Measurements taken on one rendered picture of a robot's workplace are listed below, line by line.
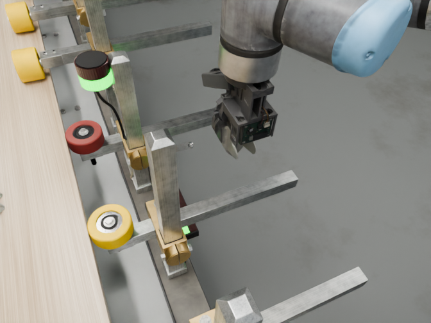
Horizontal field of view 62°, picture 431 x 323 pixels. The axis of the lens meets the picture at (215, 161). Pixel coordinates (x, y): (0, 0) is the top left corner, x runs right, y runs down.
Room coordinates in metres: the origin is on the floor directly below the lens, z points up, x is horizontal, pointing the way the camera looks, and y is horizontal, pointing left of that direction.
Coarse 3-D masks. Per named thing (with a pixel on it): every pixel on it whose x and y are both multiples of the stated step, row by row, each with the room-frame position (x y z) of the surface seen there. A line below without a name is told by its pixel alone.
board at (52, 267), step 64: (0, 0) 1.14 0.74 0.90; (0, 64) 0.79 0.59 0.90; (0, 128) 0.56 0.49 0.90; (64, 128) 0.59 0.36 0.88; (0, 192) 0.38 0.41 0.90; (64, 192) 0.39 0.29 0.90; (0, 256) 0.25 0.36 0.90; (64, 256) 0.26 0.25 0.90; (0, 320) 0.15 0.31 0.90; (64, 320) 0.16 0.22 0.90
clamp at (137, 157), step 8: (120, 128) 0.61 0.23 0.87; (144, 144) 0.56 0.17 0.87; (128, 152) 0.53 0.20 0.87; (136, 152) 0.54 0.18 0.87; (144, 152) 0.54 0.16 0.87; (128, 160) 0.52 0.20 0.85; (136, 160) 0.52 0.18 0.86; (144, 160) 0.53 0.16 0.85; (136, 168) 0.52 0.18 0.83; (144, 168) 0.53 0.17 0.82
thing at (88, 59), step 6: (84, 54) 0.56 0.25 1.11; (90, 54) 0.56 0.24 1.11; (96, 54) 0.56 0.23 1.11; (102, 54) 0.56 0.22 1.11; (78, 60) 0.54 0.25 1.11; (84, 60) 0.54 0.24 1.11; (90, 60) 0.54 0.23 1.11; (96, 60) 0.54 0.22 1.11; (102, 60) 0.54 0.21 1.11; (78, 66) 0.52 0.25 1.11; (84, 66) 0.52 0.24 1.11; (90, 66) 0.52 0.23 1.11; (96, 66) 0.52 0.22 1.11; (102, 78) 0.52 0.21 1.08; (114, 84) 0.54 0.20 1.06; (114, 90) 0.54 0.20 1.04; (114, 108) 0.55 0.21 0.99; (120, 120) 0.55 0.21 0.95; (120, 126) 0.55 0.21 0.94; (126, 138) 0.55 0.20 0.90
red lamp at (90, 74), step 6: (78, 54) 0.56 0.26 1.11; (108, 60) 0.55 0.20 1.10; (102, 66) 0.53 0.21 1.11; (108, 66) 0.54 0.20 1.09; (78, 72) 0.52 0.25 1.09; (84, 72) 0.51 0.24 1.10; (90, 72) 0.51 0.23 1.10; (96, 72) 0.52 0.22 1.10; (102, 72) 0.52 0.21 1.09; (108, 72) 0.54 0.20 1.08; (84, 78) 0.51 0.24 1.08; (90, 78) 0.51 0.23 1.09; (96, 78) 0.52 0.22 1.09
